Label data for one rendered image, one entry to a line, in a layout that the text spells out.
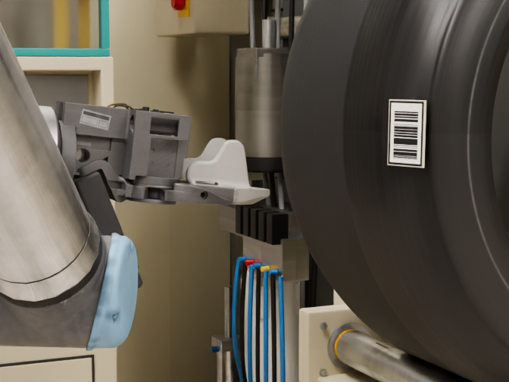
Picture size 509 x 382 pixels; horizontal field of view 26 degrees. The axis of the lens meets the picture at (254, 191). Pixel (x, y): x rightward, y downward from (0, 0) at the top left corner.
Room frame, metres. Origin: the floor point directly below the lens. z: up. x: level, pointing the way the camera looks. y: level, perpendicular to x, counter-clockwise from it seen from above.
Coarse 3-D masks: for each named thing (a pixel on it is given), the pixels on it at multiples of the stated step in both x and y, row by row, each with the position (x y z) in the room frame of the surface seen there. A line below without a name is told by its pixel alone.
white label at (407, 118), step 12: (396, 108) 1.00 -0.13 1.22; (408, 108) 0.99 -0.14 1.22; (420, 108) 0.98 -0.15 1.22; (396, 120) 1.00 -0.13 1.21; (408, 120) 0.99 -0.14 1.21; (420, 120) 0.98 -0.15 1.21; (396, 132) 1.00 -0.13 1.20; (408, 132) 0.99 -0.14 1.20; (420, 132) 0.98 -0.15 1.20; (396, 144) 1.00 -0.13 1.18; (408, 144) 0.99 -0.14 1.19; (420, 144) 0.98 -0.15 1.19; (396, 156) 1.00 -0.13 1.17; (408, 156) 0.99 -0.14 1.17; (420, 156) 0.98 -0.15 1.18
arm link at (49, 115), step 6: (42, 108) 0.95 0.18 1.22; (48, 108) 0.96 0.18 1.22; (48, 114) 0.94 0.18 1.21; (54, 114) 0.95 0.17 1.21; (48, 120) 0.94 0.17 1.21; (54, 120) 0.94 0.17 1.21; (48, 126) 0.93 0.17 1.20; (54, 126) 0.94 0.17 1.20; (54, 132) 0.93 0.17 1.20; (54, 138) 0.93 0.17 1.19; (60, 138) 0.95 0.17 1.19; (60, 144) 0.94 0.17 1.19; (60, 150) 0.94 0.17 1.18
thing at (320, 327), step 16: (304, 320) 1.37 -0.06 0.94; (320, 320) 1.37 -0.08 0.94; (336, 320) 1.38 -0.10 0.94; (352, 320) 1.38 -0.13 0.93; (304, 336) 1.37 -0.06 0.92; (320, 336) 1.37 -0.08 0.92; (336, 336) 1.37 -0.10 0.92; (304, 352) 1.37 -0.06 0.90; (320, 352) 1.37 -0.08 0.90; (304, 368) 1.37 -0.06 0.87; (320, 368) 1.37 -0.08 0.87; (336, 368) 1.38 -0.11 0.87; (352, 368) 1.38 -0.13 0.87
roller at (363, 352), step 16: (352, 336) 1.35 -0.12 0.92; (368, 336) 1.35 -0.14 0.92; (336, 352) 1.37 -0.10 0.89; (352, 352) 1.33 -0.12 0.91; (368, 352) 1.30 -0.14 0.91; (384, 352) 1.28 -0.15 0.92; (400, 352) 1.26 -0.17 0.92; (368, 368) 1.29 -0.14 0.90; (384, 368) 1.26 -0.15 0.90; (400, 368) 1.23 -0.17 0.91; (416, 368) 1.21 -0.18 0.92; (432, 368) 1.19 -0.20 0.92
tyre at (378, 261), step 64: (320, 0) 1.18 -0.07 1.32; (384, 0) 1.05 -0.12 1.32; (448, 0) 1.01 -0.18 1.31; (320, 64) 1.12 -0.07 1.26; (384, 64) 1.02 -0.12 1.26; (448, 64) 0.99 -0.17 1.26; (320, 128) 1.11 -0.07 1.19; (384, 128) 1.01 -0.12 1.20; (448, 128) 0.99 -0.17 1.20; (320, 192) 1.12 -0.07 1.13; (384, 192) 1.01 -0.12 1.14; (448, 192) 0.99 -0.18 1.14; (320, 256) 1.18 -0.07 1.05; (384, 256) 1.04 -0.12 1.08; (448, 256) 1.00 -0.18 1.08; (384, 320) 1.14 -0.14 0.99; (448, 320) 1.03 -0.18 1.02
